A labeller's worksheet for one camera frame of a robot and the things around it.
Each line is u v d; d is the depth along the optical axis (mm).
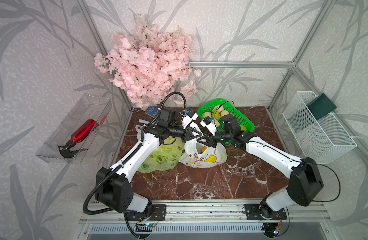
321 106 727
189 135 642
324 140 595
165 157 881
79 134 626
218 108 1207
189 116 654
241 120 1048
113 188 411
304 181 423
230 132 628
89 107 788
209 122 679
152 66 742
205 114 1079
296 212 752
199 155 693
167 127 609
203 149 722
